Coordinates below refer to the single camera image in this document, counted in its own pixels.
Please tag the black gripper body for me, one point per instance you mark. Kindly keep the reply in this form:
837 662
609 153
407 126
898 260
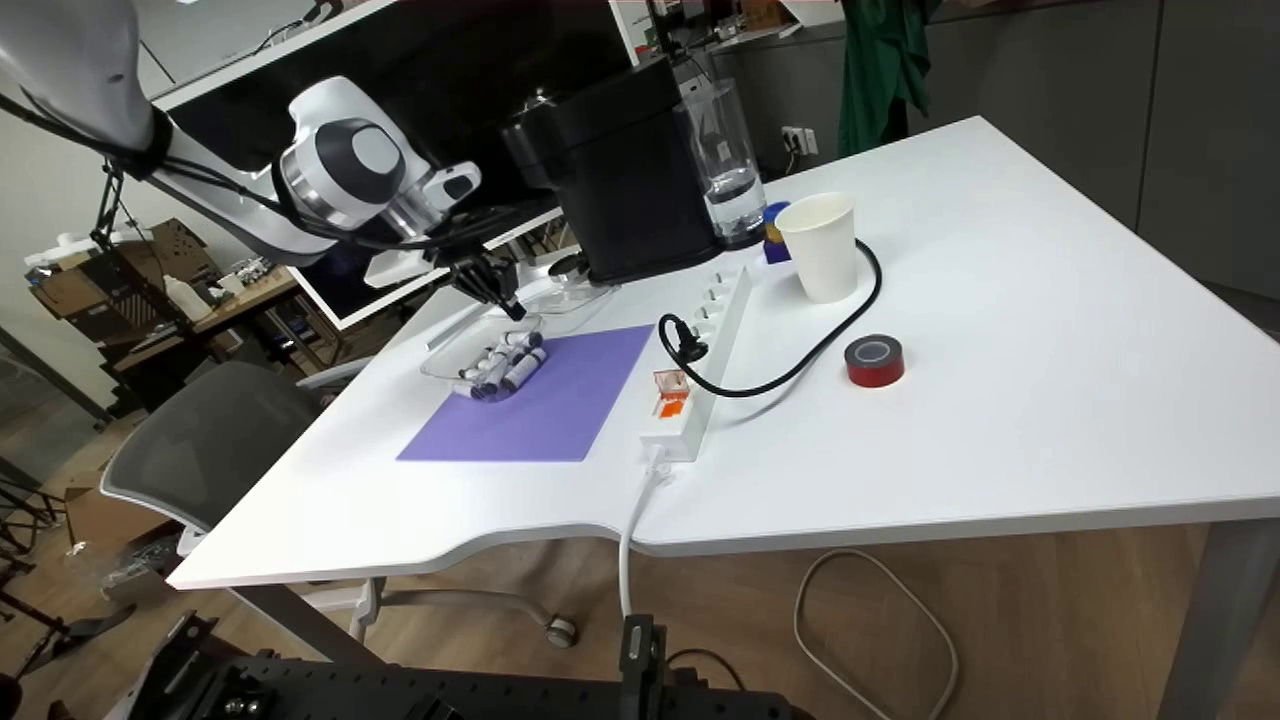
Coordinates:
471 240

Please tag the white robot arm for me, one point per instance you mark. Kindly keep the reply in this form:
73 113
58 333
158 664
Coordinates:
321 165

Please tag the small bottle with dark cap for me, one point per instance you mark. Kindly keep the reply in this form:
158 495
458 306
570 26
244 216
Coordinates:
521 354
500 367
479 376

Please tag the clear plastic box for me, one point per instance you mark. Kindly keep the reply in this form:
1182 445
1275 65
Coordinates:
454 357

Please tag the purple mat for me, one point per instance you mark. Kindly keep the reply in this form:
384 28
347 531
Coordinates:
533 404

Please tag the black coffee machine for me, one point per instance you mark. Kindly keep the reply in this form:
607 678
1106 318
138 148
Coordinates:
626 172

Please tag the white power strip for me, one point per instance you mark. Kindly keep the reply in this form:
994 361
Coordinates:
693 380

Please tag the clear water tank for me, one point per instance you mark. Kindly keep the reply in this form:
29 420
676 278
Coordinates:
731 160

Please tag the small blue object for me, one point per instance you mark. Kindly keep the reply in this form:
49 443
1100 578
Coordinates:
773 232

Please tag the cluttered wooden desk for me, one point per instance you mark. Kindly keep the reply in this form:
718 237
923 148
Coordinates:
163 284

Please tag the grey office chair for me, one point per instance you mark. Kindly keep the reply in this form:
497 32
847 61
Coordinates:
200 443

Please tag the white paper cup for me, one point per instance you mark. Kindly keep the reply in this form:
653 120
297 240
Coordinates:
820 251

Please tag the black tripod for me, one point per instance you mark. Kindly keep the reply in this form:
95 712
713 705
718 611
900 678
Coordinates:
109 213

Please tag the red tape roll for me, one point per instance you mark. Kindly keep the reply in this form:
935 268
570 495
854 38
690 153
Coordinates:
875 361

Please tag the black metal rig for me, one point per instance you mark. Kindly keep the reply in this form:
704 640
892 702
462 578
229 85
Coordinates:
402 692

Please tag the green hanging cloth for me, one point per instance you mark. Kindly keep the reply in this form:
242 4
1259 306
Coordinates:
883 65

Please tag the grey table leg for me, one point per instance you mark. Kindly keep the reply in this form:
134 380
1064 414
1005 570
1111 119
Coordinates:
1221 625

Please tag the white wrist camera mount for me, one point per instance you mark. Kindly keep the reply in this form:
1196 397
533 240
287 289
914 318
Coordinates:
397 265

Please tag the white wall socket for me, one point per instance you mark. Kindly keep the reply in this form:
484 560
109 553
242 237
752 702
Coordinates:
796 141

